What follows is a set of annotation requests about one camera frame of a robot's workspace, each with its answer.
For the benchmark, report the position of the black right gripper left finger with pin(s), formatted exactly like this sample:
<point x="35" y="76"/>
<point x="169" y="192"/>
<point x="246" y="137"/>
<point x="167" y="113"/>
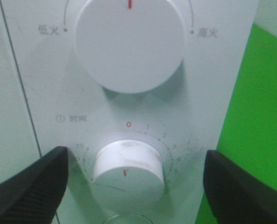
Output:
<point x="33" y="195"/>

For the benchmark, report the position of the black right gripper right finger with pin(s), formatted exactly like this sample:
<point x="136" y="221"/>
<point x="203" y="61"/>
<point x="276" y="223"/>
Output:
<point x="234" y="195"/>

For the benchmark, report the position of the white microwave door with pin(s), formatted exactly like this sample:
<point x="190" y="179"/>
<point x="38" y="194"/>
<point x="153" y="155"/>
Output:
<point x="18" y="148"/>

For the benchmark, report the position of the round white door button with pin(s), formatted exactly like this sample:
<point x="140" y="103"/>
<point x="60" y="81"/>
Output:
<point x="128" y="219"/>

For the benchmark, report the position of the white microwave knob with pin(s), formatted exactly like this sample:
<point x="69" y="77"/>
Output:
<point x="129" y="46"/>
<point x="128" y="176"/>

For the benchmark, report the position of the white microwave oven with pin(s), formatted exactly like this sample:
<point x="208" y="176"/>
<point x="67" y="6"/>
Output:
<point x="182" y="118"/>

